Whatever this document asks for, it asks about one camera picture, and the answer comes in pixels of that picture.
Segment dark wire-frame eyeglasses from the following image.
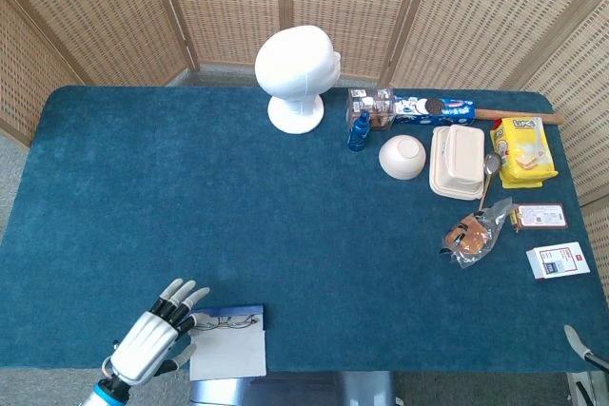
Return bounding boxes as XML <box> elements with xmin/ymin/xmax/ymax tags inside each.
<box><xmin>194</xmin><ymin>313</ymin><xmax>263</xmax><ymax>331</ymax></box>

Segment clear plastic cookie box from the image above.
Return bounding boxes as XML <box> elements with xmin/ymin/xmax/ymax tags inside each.
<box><xmin>345</xmin><ymin>87</ymin><xmax>397</xmax><ymax>132</ymax></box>

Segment white upturned bowl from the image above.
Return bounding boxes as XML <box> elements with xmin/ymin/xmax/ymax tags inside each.
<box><xmin>378</xmin><ymin>134</ymin><xmax>427</xmax><ymax>182</ymax></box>

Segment white metal frame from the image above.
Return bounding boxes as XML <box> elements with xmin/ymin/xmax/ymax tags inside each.
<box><xmin>565</xmin><ymin>370</ymin><xmax>609</xmax><ymax>406</ymax></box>

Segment bread in clear bag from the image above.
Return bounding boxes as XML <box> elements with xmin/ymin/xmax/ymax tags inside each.
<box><xmin>439</xmin><ymin>196</ymin><xmax>514</xmax><ymax>270</ymax></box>

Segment small white red box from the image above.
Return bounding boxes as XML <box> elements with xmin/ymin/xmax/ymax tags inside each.
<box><xmin>525</xmin><ymin>241</ymin><xmax>592</xmax><ymax>280</ymax></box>

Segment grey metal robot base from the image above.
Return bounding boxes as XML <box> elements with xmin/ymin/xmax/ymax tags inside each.
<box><xmin>189</xmin><ymin>369</ymin><xmax>397</xmax><ymax>406</ymax></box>

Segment blue table cloth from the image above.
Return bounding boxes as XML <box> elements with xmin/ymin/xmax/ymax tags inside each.
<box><xmin>0</xmin><ymin>85</ymin><xmax>609</xmax><ymax>374</ymax></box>

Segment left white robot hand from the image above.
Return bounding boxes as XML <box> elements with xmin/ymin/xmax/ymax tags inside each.
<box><xmin>101</xmin><ymin>278</ymin><xmax>211</xmax><ymax>386</ymax></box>

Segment yellow snack bag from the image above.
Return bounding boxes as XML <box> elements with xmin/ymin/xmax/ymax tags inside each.
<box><xmin>489</xmin><ymin>115</ymin><xmax>560</xmax><ymax>190</ymax></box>

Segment blue spray bottle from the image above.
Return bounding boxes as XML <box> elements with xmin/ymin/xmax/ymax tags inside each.
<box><xmin>346</xmin><ymin>109</ymin><xmax>372</xmax><ymax>153</ymax></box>

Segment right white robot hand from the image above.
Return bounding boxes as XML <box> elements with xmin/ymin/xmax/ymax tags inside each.
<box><xmin>563</xmin><ymin>324</ymin><xmax>609</xmax><ymax>373</ymax></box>

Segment woven wicker folding screen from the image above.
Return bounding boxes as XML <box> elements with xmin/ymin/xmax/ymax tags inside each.
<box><xmin>0</xmin><ymin>0</ymin><xmax>609</xmax><ymax>300</ymax></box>

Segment wooden rolling pin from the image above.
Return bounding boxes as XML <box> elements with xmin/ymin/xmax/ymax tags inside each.
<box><xmin>474</xmin><ymin>108</ymin><xmax>565</xmax><ymax>126</ymax></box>

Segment cream lidded food container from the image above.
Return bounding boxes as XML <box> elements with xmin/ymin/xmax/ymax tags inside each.
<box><xmin>428</xmin><ymin>124</ymin><xmax>486</xmax><ymax>202</ymax></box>

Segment white foam mannequin head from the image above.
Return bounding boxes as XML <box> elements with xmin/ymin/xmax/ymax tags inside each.
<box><xmin>253</xmin><ymin>24</ymin><xmax>343</xmax><ymax>135</ymax></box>

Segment blue cardboard glasses case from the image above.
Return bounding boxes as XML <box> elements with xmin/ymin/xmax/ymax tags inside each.
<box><xmin>188</xmin><ymin>303</ymin><xmax>268</xmax><ymax>382</ymax></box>

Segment metal spoon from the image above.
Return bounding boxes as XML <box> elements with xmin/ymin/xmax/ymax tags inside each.
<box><xmin>477</xmin><ymin>152</ymin><xmax>503</xmax><ymax>212</ymax></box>

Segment blue Oreo cookie box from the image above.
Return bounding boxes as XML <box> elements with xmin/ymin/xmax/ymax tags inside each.
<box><xmin>393</xmin><ymin>95</ymin><xmax>478</xmax><ymax>126</ymax></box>

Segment brown labelled snack packet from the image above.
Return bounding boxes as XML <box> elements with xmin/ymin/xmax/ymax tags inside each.
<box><xmin>509</xmin><ymin>203</ymin><xmax>570</xmax><ymax>234</ymax></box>

